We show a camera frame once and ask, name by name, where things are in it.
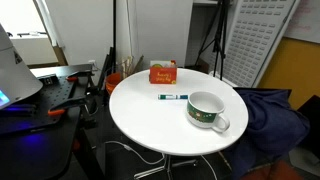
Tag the green dry erase marker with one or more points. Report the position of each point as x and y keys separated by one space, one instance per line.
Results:
x=170 y=97

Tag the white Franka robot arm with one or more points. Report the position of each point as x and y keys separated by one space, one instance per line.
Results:
x=13 y=76

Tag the white green Christmas mug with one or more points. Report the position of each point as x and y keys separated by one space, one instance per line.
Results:
x=200 y=116

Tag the red cardboard card box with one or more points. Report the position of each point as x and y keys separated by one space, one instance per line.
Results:
x=162 y=76

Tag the round white table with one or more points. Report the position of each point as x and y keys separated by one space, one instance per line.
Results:
x=150 y=116

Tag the wooden sticks bundle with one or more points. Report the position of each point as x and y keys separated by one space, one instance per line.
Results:
x=128 y=66

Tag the orange bucket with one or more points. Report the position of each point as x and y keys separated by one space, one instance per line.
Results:
x=112 y=81

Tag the black light stand pole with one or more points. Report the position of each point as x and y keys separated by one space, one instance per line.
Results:
x=114 y=33

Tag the black tripod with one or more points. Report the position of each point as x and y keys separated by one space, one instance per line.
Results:
x=219 y=40

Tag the white perforated panel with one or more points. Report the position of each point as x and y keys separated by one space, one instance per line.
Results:
x=253 y=43

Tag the black controller box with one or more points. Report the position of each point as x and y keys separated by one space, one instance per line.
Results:
x=47 y=80

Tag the dark blue blanket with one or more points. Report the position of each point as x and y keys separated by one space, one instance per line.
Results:
x=273 y=123

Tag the black breadboard table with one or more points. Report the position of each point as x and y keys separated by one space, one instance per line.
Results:
x=40 y=146

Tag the orange floor mat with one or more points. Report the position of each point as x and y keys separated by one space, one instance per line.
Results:
x=266 y=171

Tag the window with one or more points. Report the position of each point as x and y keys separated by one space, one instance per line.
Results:
x=20 y=16

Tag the wall whiteboard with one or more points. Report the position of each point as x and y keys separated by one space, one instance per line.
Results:
x=306 y=20

